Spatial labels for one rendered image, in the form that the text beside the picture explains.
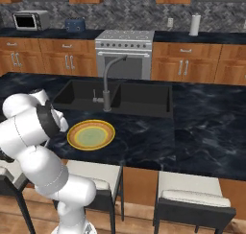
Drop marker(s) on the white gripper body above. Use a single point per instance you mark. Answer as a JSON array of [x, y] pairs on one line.
[[61, 121]]

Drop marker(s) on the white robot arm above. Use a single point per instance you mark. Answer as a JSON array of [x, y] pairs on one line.
[[32, 138]]

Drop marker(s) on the yellow and orange plate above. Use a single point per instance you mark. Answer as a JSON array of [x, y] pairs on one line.
[[91, 135]]

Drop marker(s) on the grey sink tap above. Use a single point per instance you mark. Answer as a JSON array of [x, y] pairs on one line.
[[107, 90]]

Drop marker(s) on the wooden base cupboard run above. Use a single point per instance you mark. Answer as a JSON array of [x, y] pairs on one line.
[[198, 63], [48, 57]]

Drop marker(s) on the black stool with white cushion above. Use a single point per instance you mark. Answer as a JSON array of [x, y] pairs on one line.
[[102, 180], [9, 180], [192, 199]]

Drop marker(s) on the black sink basin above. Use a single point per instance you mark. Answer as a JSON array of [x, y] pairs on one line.
[[141, 98]]

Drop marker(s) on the silver oven with hob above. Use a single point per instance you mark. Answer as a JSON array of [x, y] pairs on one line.
[[124, 54]]

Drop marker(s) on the blue toaster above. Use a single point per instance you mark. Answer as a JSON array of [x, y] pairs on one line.
[[75, 25]]

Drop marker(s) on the wooden island cabinet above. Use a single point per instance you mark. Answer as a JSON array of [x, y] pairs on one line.
[[141, 185]]

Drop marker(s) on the silver toaster oven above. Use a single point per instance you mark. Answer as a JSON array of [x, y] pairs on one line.
[[31, 20]]

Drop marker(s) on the white paper towel roll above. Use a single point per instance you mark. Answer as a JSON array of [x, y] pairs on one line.
[[195, 25]]

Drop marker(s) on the white wall socket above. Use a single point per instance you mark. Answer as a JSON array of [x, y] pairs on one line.
[[170, 22]]

